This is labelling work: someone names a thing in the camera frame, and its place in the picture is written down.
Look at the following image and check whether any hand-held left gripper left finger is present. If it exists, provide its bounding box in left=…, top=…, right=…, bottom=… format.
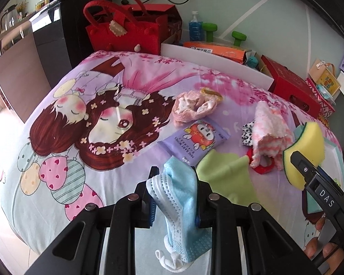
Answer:
left=24, top=166, right=159, bottom=275

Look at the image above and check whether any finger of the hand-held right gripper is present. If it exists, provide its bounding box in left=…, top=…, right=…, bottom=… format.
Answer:
left=289, top=150, right=323, bottom=191

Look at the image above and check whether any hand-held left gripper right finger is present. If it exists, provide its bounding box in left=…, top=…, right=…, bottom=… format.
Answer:
left=193, top=178, right=329, bottom=275

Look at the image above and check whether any yellow green sponge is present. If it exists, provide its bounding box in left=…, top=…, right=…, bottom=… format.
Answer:
left=283, top=121, right=325, bottom=191

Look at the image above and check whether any blue face mask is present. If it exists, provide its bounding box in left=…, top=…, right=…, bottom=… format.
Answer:
left=146, top=156, right=213, bottom=273

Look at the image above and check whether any teal cardboard box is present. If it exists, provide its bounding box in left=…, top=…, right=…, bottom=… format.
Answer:
left=293, top=123, right=344, bottom=215

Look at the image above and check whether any red hair ring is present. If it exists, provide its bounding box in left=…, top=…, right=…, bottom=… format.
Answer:
left=247, top=146, right=276, bottom=175

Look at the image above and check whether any pink white fluffy towel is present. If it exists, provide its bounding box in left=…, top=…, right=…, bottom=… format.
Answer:
left=251, top=101, right=293, bottom=171

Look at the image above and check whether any lime green cloth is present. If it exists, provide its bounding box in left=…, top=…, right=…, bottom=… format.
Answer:
left=195, top=150, right=260, bottom=207

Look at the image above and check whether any leopard print scrunchie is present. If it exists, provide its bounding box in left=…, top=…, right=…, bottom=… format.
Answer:
left=241, top=121, right=257, bottom=147

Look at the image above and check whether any purple wet wipes packet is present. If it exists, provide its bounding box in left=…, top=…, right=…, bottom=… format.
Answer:
left=157, top=119, right=228, bottom=165

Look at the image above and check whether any pink fluffy scrunchie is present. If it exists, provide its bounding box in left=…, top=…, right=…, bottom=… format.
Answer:
left=172, top=90, right=222, bottom=128

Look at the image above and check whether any round yellow compact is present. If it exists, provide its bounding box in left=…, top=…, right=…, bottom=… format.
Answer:
left=200, top=88, right=223, bottom=103

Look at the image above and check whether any person's right hand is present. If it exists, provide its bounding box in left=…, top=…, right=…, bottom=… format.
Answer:
left=304, top=215, right=340, bottom=261

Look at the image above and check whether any red patterned box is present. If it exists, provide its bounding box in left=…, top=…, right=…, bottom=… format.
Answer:
left=305, top=79, right=336, bottom=118

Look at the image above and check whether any printed cartoon blanket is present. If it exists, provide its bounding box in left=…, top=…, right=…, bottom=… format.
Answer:
left=0, top=50, right=344, bottom=264

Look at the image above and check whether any teal plastic packet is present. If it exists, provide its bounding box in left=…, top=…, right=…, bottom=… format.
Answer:
left=317, top=84, right=331, bottom=98

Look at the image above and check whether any red gift box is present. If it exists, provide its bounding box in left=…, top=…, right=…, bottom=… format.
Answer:
left=261, top=55, right=322, bottom=118

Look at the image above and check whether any green dumbbell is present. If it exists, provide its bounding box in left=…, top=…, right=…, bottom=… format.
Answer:
left=232, top=31, right=247, bottom=47
left=202, top=22, right=217, bottom=43

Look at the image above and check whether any orange long box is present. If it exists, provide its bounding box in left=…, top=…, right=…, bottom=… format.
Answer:
left=183, top=41, right=254, bottom=63

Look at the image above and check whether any white storage box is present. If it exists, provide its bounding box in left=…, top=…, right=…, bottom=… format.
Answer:
left=161, top=30, right=274, bottom=92

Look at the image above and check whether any blue liquid bottle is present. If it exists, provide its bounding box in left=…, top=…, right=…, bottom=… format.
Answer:
left=189, top=11, right=203, bottom=42

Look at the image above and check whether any red felt handbag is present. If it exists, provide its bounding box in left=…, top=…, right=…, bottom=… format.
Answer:
left=83, top=0, right=169, bottom=55

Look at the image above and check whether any brown wooden table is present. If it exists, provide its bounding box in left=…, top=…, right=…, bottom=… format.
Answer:
left=0, top=34, right=55, bottom=124

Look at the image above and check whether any red cardboard box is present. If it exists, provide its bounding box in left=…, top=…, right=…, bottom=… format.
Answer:
left=123, top=3, right=182, bottom=39

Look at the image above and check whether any glass kettle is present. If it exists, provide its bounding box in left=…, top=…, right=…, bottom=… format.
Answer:
left=0, top=4, right=19, bottom=29

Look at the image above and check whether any beige carton with handle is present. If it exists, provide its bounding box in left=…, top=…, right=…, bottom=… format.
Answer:
left=308, top=59, right=341, bottom=95

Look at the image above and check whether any black wall television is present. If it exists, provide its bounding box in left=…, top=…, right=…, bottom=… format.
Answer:
left=265, top=0, right=344, bottom=39

